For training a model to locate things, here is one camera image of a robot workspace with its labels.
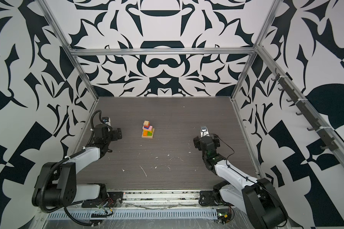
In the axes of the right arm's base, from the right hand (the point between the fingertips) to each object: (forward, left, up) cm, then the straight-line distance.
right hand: (207, 134), depth 87 cm
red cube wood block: (+7, +37, 0) cm, 38 cm away
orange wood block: (+6, +40, -7) cm, 41 cm away
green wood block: (+5, +37, -7) cm, 38 cm away
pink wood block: (+7, +35, -3) cm, 36 cm away
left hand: (+6, +59, +1) cm, 59 cm away
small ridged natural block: (+8, +38, +2) cm, 39 cm away
